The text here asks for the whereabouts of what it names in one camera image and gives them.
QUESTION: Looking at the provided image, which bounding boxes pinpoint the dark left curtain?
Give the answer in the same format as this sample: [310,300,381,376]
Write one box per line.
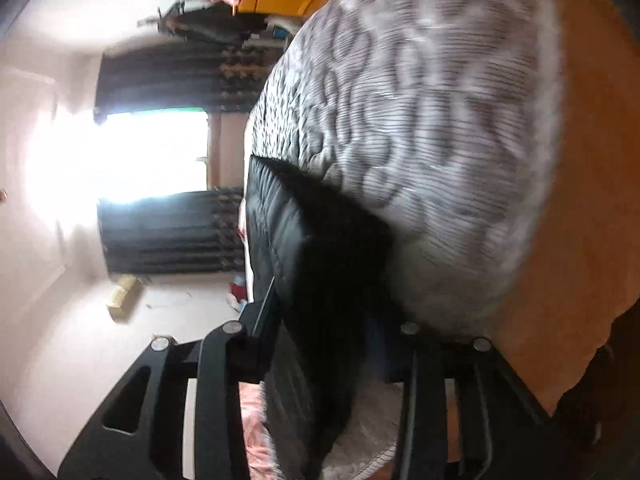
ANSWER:
[98,188,244,276]

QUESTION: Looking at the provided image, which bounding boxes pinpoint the dark curtain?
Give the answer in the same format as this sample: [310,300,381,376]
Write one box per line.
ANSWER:
[93,42,283,124]
[98,188,244,276]

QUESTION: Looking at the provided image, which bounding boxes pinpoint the grey quilted bedspread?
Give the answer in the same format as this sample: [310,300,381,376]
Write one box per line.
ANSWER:
[244,0,562,335]

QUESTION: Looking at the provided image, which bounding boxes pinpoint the brown wall box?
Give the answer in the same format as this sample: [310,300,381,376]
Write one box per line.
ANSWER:
[107,274,143,323]

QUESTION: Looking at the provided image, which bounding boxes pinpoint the pink bed sheet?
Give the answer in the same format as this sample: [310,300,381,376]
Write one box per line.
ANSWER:
[239,382,274,480]

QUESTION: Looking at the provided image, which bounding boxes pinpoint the black quilted pants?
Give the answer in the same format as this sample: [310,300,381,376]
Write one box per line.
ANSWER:
[245,156,405,479]

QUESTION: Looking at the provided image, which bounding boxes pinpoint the dark right curtain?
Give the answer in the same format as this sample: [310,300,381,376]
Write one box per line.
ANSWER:
[93,42,283,124]

